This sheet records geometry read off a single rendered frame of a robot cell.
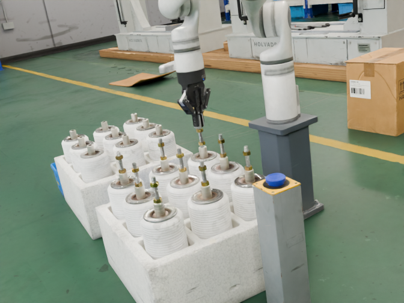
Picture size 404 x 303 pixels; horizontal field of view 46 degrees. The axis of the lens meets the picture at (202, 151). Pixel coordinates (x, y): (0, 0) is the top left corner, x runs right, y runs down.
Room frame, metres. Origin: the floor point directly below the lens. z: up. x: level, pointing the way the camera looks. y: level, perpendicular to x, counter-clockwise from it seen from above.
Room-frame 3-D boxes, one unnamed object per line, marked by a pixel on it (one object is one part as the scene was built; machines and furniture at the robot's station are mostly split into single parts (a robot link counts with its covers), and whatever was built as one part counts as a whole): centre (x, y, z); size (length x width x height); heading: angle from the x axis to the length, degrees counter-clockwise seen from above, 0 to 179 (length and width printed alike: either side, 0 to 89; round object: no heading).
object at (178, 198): (1.11, 0.05, 0.16); 0.10 x 0.10 x 0.18
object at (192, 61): (1.27, 0.01, 0.53); 0.11 x 0.09 x 0.06; 52
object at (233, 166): (1.16, -0.05, 0.25); 0.08 x 0.08 x 0.01
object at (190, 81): (1.26, 0.00, 0.46); 0.08 x 0.08 x 0.09
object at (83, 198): (1.61, 0.29, 0.09); 0.39 x 0.39 x 0.18; 25
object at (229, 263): (1.11, 0.05, 0.09); 0.39 x 0.39 x 0.18; 25
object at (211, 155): (1.26, 0.00, 0.25); 0.08 x 0.08 x 0.01
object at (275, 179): (0.87, -0.14, 0.32); 0.04 x 0.04 x 0.02
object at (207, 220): (1.00, 0.00, 0.16); 0.10 x 0.10 x 0.18
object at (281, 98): (1.34, -0.25, 0.39); 0.09 x 0.09 x 0.17; 32
